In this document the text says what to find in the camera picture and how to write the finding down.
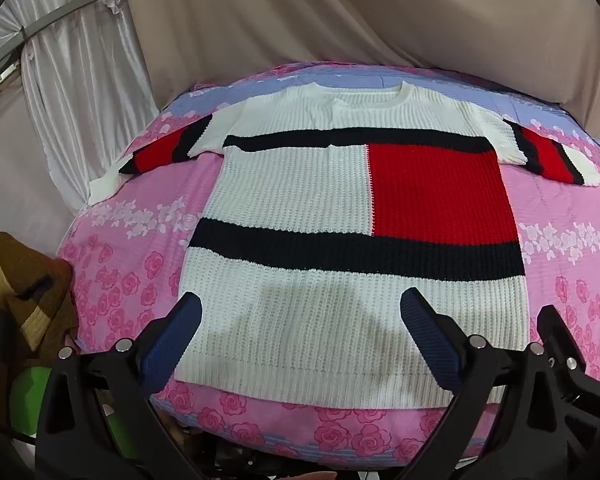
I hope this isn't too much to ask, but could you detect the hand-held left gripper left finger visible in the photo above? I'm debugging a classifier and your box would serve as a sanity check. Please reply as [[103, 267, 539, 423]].
[[34, 291, 216, 480]]

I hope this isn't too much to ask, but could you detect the white satin curtain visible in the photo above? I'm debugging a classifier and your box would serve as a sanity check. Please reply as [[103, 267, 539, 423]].
[[0, 0, 161, 126]]

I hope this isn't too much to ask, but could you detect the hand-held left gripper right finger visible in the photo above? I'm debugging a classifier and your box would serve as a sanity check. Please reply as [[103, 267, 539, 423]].
[[394, 287, 600, 480]]

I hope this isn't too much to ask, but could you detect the brown plaid cloth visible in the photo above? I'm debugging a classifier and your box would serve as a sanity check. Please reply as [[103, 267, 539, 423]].
[[0, 229, 78, 411]]

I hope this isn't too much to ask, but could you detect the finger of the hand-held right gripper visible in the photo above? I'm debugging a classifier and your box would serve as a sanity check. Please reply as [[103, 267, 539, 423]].
[[536, 304, 600, 401]]

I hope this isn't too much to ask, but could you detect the beige backdrop cloth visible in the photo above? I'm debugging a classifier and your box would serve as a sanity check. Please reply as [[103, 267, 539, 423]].
[[0, 0, 600, 221]]

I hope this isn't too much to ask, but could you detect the white red black knit sweater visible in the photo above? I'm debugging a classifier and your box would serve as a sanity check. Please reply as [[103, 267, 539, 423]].
[[89, 80, 600, 407]]

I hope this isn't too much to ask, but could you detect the green round object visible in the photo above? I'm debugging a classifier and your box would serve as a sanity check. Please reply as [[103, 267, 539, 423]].
[[7, 366, 123, 456]]

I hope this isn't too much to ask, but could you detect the pink floral bedsheet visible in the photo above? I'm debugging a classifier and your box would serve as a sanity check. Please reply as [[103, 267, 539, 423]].
[[55, 60, 600, 461]]

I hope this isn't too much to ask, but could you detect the curved metal pole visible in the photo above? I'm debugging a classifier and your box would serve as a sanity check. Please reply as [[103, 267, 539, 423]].
[[0, 0, 126, 91]]

